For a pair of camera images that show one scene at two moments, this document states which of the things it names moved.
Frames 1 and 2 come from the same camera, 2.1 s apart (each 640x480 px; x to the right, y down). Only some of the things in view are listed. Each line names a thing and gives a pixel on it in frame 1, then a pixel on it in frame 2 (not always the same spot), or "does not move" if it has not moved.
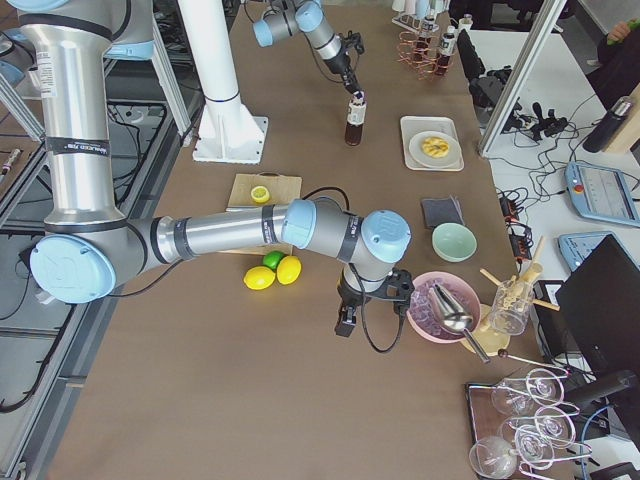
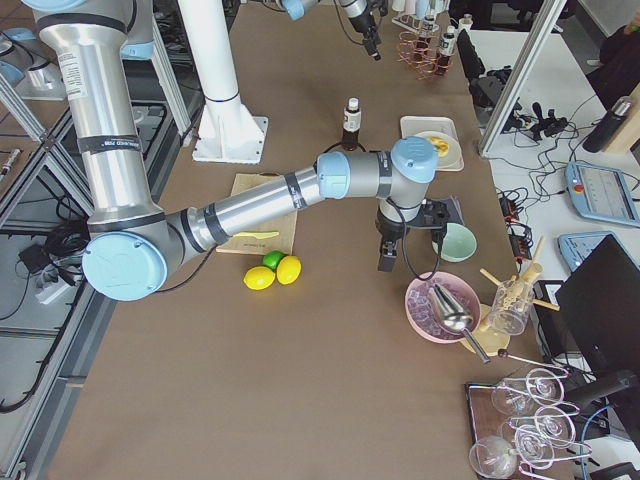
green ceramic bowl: (454, 242) does not move
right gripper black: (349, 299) -> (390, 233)
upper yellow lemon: (259, 277) does not move
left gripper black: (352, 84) -> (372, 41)
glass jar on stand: (511, 305) does not move
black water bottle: (596, 141) does not move
